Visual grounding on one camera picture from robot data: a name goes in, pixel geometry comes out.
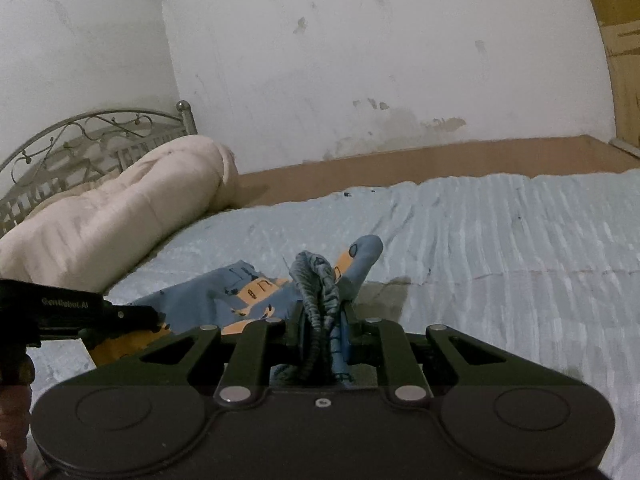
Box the blue patterned pants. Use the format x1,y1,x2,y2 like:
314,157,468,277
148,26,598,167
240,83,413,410
89,234,385,391

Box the left hand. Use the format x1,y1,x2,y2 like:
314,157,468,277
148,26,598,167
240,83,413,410
1,385,32,479

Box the cream rolled comforter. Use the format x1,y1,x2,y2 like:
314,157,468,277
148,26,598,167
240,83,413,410
1,136,239,292

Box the light blue quilted bedspread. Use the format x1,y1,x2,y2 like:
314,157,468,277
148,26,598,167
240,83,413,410
24,168,640,480

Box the metal ornate headboard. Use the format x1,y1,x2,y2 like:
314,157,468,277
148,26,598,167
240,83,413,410
1,100,198,234

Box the wooden wardrobe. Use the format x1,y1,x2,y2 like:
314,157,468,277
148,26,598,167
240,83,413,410
590,0,640,148

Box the brown bed frame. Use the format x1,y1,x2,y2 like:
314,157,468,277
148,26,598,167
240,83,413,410
231,136,639,208

